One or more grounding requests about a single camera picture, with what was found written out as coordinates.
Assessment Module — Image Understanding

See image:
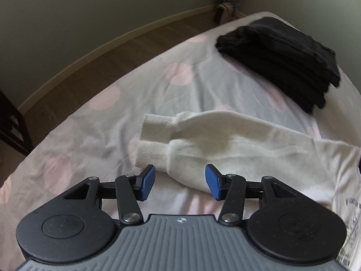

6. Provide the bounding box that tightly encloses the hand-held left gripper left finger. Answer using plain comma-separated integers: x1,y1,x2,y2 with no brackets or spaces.
58,164,156,225

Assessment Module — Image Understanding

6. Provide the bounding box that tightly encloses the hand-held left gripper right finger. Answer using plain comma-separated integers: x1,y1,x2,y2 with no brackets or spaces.
205,164,306,227

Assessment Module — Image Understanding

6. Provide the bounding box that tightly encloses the white sweatshirt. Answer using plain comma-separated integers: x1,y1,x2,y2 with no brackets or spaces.
135,110,361,271

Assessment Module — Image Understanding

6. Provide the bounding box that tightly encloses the stack of black folded clothes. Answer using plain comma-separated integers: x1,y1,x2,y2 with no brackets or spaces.
216,17,342,115

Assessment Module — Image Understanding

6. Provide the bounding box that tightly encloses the pink polka dot bed sheet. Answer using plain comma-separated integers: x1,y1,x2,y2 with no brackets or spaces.
0,11,361,271

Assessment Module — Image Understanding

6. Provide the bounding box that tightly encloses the dark wooden furniture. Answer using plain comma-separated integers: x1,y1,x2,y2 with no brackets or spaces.
0,89,35,157

